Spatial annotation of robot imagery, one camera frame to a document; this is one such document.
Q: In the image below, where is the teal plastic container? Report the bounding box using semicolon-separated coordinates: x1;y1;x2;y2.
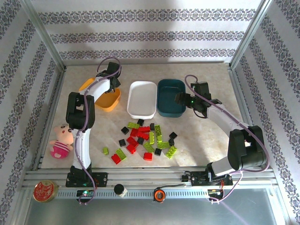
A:
156;79;187;118

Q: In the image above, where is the orange plastic container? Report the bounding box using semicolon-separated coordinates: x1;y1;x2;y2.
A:
79;77;122;113

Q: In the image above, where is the white plastic container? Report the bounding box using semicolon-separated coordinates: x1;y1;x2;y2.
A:
127;81;158;120

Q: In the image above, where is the pink plush pig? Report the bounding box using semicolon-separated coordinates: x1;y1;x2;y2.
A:
48;124;75;160

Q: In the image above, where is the orange black round device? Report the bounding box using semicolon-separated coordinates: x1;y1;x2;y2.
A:
153;188;166;203

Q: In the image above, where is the small circuit board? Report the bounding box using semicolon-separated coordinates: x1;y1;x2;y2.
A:
207;188;223;197
76;189;96;198

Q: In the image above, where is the slotted metal strip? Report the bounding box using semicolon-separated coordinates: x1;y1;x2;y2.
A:
56;188;211;200

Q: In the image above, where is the black capped white jar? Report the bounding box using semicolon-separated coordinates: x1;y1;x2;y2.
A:
113;184;128;199

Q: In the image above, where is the grey metal panel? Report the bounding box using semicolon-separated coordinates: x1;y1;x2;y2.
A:
9;196;289;225

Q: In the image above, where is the red gold round tin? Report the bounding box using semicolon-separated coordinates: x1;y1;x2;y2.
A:
32;180;59;203

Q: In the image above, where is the aluminium wall rail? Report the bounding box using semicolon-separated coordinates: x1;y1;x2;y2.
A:
63;60;232;67

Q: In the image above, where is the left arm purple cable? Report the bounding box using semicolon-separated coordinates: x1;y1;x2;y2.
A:
78;57;122;206

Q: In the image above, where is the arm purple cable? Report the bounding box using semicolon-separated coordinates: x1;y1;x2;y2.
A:
184;74;270;204
78;57;122;206

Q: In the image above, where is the aluminium side rail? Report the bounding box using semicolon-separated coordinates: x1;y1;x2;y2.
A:
31;67;68;171
228;63;267;169

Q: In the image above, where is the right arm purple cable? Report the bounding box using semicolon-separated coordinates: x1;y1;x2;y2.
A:
184;74;270;204

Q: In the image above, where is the aluminium frame post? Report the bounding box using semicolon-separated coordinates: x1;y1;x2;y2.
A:
20;0;67;71
229;0;274;70

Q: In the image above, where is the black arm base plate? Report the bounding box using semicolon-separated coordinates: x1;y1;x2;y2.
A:
65;172;108;188
191;171;233;187

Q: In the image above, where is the aluminium mounting rail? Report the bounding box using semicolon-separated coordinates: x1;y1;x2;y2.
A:
22;166;279;191

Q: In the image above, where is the thin black cable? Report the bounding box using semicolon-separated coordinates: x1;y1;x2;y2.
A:
161;184;188;191

